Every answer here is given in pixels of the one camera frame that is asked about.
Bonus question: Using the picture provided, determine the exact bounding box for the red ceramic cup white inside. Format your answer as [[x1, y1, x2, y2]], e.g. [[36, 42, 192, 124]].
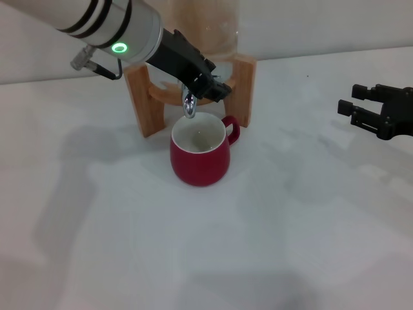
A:
[[170, 112, 241, 187]]

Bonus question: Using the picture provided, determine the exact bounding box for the glass water dispenser jar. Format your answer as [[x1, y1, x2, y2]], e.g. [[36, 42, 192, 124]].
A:
[[145, 0, 241, 106]]

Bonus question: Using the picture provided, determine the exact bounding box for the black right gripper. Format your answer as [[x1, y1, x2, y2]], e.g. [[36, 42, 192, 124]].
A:
[[337, 83, 413, 141]]

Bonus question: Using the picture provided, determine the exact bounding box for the wooden dispenser stand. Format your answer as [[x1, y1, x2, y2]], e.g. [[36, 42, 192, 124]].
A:
[[124, 53, 258, 139]]

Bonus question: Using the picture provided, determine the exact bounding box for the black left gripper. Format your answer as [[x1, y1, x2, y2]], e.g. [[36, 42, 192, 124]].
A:
[[145, 28, 233, 105]]

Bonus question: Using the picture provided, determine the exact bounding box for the chrome faucet tap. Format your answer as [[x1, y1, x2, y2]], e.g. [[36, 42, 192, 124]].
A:
[[181, 84, 198, 119]]

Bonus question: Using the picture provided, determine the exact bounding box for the left wrist cable plug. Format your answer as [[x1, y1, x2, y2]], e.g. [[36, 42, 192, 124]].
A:
[[70, 45, 124, 81]]

